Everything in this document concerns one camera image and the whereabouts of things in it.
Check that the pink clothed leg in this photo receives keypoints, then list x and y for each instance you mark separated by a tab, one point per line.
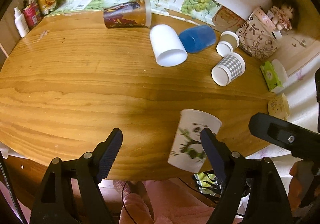
170	204

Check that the green tissue pack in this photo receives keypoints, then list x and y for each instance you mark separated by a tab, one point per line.
274	74

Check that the white plastic cup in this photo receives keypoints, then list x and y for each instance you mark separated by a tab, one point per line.
167	47

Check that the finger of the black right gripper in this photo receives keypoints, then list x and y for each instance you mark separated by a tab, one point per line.
268	202

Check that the dark printed paper cup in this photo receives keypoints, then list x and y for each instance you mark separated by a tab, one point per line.
134	13

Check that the white spray bottle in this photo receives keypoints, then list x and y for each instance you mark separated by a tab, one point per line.
20	22

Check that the grey checked paper cup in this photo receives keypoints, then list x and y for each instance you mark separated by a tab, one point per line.
228	69

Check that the red tin can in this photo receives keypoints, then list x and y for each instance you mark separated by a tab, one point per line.
32	14

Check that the letter print fabric bag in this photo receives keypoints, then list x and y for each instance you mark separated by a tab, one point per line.
256	37

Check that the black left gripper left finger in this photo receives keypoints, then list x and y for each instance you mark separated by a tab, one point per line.
54	201

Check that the brown sleeve paper cup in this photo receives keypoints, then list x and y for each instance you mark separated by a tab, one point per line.
228	42

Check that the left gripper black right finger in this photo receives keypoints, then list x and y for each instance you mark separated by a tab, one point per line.
302	143

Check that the blue plastic cup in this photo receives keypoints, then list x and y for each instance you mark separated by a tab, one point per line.
197	38

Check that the black pen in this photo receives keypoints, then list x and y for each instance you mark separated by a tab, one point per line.
246	52

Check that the white panda paper cup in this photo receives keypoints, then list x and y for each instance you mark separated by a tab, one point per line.
187	152

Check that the brown haired doll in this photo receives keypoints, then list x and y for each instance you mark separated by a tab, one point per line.
284	14

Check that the cream ceramic mug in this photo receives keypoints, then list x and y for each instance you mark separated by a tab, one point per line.
279	107

